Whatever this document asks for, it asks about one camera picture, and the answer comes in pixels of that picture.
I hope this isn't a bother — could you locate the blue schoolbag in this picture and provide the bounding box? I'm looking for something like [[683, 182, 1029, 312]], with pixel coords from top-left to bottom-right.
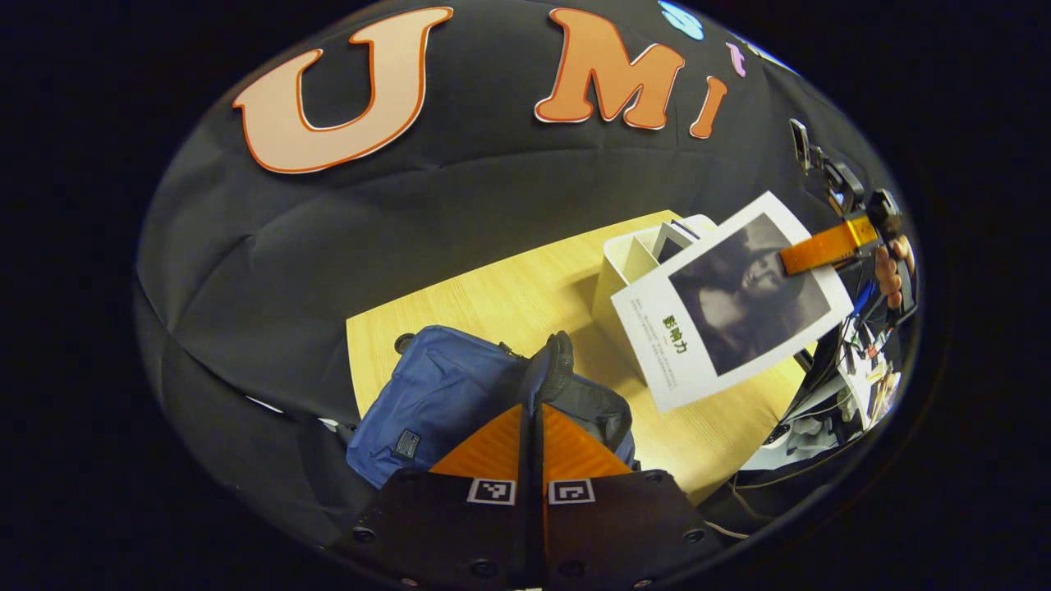
[[345, 324, 637, 491]]

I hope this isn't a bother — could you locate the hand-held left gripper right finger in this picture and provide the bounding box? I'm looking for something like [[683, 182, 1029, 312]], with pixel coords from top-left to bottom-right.
[[539, 402, 725, 589]]

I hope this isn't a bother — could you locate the dark blue book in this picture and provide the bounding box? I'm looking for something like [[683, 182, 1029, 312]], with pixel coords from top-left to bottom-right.
[[653, 220, 699, 263]]

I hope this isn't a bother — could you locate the white bookshelf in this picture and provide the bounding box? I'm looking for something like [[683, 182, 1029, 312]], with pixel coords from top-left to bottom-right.
[[591, 213, 719, 387]]

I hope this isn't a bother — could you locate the cluttered white table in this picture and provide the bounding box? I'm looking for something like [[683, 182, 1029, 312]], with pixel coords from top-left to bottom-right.
[[739, 279, 904, 473]]

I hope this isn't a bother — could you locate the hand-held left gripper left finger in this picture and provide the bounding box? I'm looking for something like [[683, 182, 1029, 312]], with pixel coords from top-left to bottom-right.
[[351, 402, 536, 589]]

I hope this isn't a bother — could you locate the white photo cover book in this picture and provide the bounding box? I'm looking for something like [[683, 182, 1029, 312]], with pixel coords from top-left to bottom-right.
[[609, 190, 855, 413]]

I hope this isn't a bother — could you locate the black backdrop cloth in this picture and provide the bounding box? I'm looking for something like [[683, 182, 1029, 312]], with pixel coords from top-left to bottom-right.
[[135, 0, 920, 551]]

